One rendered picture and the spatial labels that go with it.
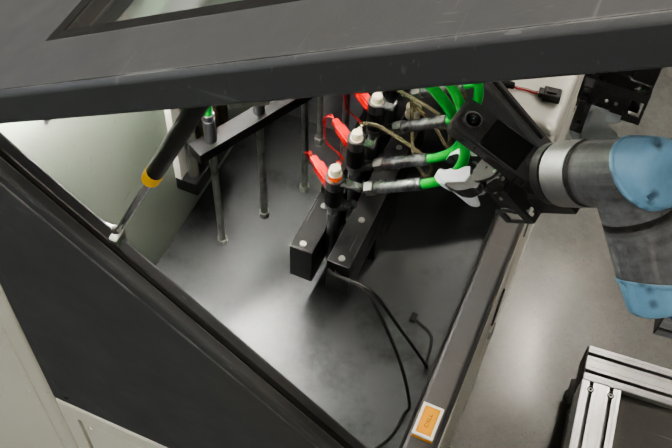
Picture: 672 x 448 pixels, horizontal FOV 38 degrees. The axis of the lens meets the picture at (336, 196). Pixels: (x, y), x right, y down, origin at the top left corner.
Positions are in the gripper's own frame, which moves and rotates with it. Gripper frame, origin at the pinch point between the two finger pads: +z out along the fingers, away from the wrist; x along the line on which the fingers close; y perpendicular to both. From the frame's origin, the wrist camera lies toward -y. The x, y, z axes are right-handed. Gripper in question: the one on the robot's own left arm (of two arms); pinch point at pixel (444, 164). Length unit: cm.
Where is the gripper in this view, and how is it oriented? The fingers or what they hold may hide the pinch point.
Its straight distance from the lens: 126.4
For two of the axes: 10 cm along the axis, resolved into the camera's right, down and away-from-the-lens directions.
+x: 5.7, -7.6, 3.1
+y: 6.6, 6.5, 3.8
